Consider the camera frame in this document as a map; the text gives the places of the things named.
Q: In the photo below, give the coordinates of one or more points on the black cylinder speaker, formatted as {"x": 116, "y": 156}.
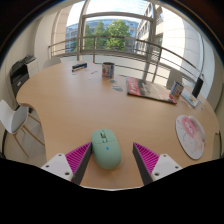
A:
{"x": 197, "y": 86}

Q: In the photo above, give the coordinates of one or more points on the metal balcony railing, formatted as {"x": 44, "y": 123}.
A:
{"x": 113, "y": 37}

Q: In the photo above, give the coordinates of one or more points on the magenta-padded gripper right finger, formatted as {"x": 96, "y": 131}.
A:
{"x": 160, "y": 165}

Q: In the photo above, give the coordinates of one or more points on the white chair with wooden legs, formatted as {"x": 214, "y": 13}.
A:
{"x": 11, "y": 118}

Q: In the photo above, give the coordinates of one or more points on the small black blue box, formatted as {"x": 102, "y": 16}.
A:
{"x": 79, "y": 66}

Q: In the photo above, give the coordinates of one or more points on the mint green computer mouse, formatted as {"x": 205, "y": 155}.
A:
{"x": 106, "y": 150}

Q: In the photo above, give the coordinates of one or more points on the round white pink mouse pad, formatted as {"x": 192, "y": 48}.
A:
{"x": 190, "y": 136}

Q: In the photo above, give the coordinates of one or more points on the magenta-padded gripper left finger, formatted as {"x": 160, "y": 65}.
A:
{"x": 63, "y": 165}

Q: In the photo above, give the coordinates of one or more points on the light blue booklet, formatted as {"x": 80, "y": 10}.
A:
{"x": 190, "y": 98}

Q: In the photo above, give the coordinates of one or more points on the red and grey magazine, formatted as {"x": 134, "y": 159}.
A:
{"x": 150, "y": 90}

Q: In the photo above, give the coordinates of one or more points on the black office printer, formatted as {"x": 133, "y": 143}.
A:
{"x": 20, "y": 75}

